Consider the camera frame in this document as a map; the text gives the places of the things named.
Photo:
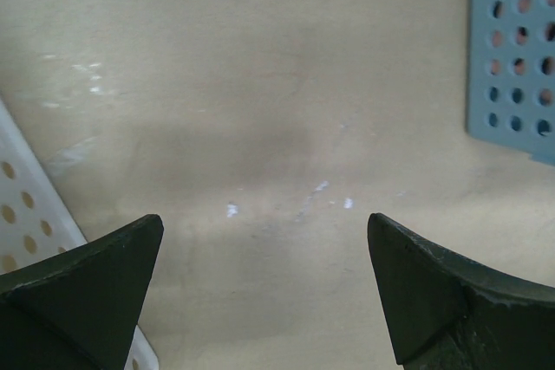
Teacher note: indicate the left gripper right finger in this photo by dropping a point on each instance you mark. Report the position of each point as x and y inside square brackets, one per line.
[446, 311]

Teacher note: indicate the white perforated plastic basket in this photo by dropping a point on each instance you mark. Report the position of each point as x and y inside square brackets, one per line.
[36, 225]

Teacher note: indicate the pink perforated plastic basket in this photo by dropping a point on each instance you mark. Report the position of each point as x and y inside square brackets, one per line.
[522, 42]

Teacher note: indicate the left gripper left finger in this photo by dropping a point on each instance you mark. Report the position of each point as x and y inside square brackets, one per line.
[79, 309]

